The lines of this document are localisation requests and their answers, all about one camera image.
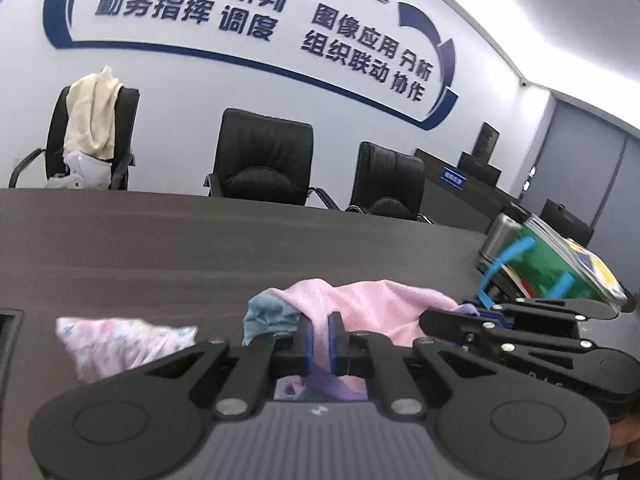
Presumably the blue wall lettering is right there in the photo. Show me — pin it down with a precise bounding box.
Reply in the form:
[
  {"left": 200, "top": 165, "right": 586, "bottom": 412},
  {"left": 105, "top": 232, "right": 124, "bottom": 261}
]
[{"left": 42, "top": 0, "right": 458, "bottom": 132}]

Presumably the clear bag with blue handles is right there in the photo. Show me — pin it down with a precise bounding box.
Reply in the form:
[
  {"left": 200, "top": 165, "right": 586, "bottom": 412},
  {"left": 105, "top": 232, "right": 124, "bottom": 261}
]
[{"left": 475, "top": 214, "right": 628, "bottom": 314}]

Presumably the pink and blue garment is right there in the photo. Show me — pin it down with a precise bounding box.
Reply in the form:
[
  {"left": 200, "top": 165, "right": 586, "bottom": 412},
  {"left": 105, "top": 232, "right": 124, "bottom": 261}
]
[{"left": 243, "top": 278, "right": 481, "bottom": 401}]

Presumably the black monitor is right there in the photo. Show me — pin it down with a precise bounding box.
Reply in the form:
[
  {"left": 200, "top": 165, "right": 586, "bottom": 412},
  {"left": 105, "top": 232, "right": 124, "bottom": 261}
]
[{"left": 459, "top": 152, "right": 501, "bottom": 186}]

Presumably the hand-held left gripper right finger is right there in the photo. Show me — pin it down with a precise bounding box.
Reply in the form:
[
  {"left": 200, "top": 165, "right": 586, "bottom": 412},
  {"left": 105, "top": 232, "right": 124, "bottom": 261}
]
[{"left": 327, "top": 311, "right": 481, "bottom": 417}]

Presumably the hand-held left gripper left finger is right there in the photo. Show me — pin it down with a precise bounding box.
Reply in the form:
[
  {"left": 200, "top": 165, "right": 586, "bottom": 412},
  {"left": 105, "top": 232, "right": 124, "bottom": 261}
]
[{"left": 150, "top": 312, "right": 315, "bottom": 417}]

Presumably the metal flask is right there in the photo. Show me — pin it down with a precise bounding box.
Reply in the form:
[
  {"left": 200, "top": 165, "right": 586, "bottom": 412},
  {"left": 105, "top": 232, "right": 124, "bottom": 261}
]
[{"left": 481, "top": 212, "right": 531, "bottom": 261}]

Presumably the purple floral folded cloth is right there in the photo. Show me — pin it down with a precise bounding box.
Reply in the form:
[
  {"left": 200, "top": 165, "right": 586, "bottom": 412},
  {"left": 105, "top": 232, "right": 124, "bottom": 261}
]
[{"left": 56, "top": 316, "right": 198, "bottom": 385}]

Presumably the black office chair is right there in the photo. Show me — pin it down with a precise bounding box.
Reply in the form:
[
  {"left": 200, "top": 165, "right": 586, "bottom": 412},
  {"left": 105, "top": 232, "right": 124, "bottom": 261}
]
[
  {"left": 346, "top": 141, "right": 435, "bottom": 225},
  {"left": 9, "top": 85, "right": 141, "bottom": 191},
  {"left": 204, "top": 108, "right": 341, "bottom": 211}
]

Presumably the dark wooden podium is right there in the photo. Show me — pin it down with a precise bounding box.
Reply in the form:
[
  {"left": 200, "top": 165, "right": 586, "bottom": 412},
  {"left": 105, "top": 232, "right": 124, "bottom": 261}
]
[{"left": 414, "top": 148, "right": 531, "bottom": 233}]

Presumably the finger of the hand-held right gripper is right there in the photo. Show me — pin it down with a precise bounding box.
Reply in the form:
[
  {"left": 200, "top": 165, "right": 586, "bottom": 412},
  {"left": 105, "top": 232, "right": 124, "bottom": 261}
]
[
  {"left": 419, "top": 309, "right": 601, "bottom": 367},
  {"left": 479, "top": 297, "right": 623, "bottom": 332}
]

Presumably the cream cloth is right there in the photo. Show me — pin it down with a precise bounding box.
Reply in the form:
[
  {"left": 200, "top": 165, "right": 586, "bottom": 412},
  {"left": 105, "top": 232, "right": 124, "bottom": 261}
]
[{"left": 64, "top": 66, "right": 125, "bottom": 160}]

